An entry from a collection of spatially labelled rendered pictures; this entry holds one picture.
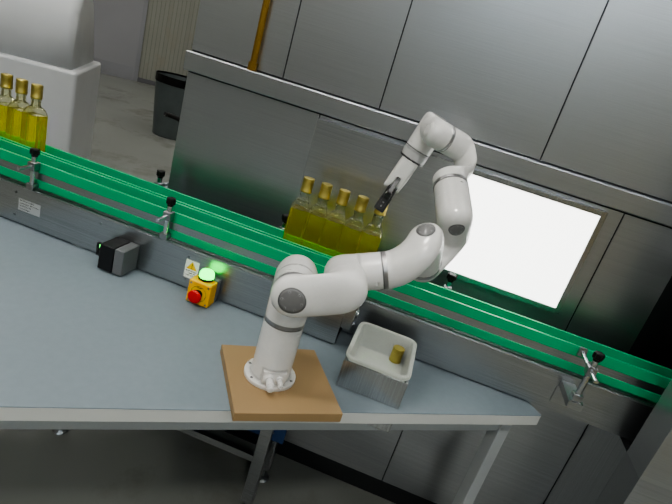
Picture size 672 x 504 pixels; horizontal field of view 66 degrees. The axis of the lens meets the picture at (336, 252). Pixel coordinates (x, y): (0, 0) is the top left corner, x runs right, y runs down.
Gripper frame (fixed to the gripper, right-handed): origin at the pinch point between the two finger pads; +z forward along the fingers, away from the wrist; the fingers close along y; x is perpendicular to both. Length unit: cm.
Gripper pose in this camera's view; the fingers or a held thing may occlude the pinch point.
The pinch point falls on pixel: (382, 202)
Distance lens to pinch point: 152.5
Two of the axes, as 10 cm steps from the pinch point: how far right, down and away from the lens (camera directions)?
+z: -5.1, 7.8, 3.6
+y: -2.3, 2.8, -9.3
